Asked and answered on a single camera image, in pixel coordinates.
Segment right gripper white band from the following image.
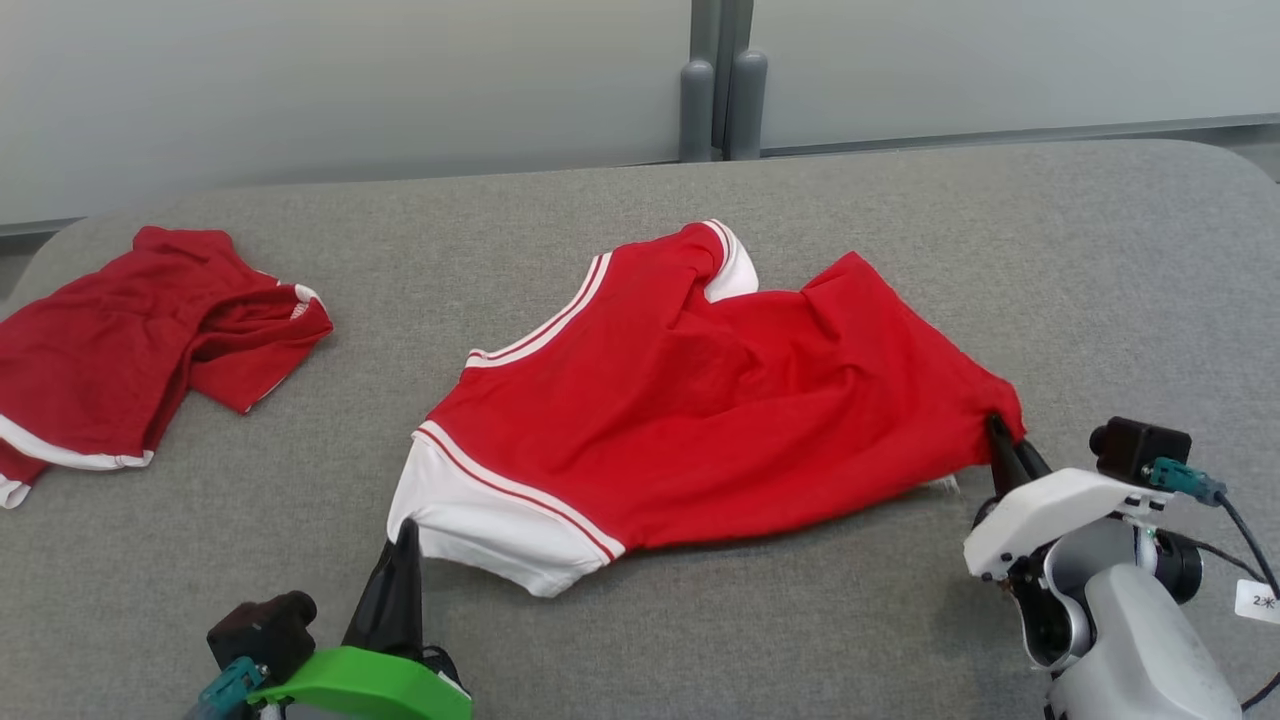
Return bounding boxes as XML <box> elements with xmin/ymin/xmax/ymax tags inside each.
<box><xmin>963</xmin><ymin>413</ymin><xmax>1167</xmax><ymax>671</ymax></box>

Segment grey cylindrical post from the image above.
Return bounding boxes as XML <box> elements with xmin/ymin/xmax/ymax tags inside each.
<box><xmin>725</xmin><ymin>50</ymin><xmax>769</xmax><ymax>161</ymax></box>
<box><xmin>680</xmin><ymin>58</ymin><xmax>715</xmax><ymax>164</ymax></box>

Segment teal plug left camera cable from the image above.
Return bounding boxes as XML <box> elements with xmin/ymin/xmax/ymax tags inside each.
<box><xmin>190</xmin><ymin>655</ymin><xmax>269</xmax><ymax>720</ymax></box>

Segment white cable tag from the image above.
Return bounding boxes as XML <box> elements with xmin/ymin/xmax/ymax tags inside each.
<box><xmin>1234</xmin><ymin>579</ymin><xmax>1280</xmax><ymax>627</ymax></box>

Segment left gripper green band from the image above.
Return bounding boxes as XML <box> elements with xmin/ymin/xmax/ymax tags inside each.
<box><xmin>248</xmin><ymin>518</ymin><xmax>472</xmax><ymax>720</ymax></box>

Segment grey vertical wall mullion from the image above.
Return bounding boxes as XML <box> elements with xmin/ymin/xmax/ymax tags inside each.
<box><xmin>690</xmin><ymin>0</ymin><xmax>753</xmax><ymax>161</ymax></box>

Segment thin black right gripper cable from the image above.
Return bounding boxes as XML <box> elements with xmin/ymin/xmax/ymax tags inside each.
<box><xmin>1160</xmin><ymin>533</ymin><xmax>1280</xmax><ymax>713</ymax></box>

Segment teal plug camera cable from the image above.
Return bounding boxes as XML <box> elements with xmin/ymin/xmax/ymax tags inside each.
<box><xmin>190</xmin><ymin>655</ymin><xmax>269</xmax><ymax>720</ymax></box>
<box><xmin>1148</xmin><ymin>457</ymin><xmax>1280</xmax><ymax>601</ymax></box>

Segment grey fabric sofa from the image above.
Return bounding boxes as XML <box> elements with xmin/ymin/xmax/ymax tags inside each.
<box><xmin>0</xmin><ymin>138</ymin><xmax>1280</xmax><ymax>720</ymax></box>

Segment grey wall base rail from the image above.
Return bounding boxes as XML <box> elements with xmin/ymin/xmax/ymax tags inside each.
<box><xmin>0</xmin><ymin>112</ymin><xmax>1280</xmax><ymax>238</ymax></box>

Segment red shorts white trim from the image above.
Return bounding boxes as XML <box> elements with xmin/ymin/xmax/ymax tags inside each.
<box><xmin>0</xmin><ymin>226</ymin><xmax>335</xmax><ymax>510</ymax></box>

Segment red basketball jersey white sleeves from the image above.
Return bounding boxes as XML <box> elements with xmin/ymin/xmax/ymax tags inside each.
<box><xmin>387</xmin><ymin>218</ymin><xmax>1027</xmax><ymax>599</ymax></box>

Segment teal plug right camera cable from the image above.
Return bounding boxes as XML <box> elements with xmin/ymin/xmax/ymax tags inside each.
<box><xmin>1148</xmin><ymin>457</ymin><xmax>1280</xmax><ymax>601</ymax></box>

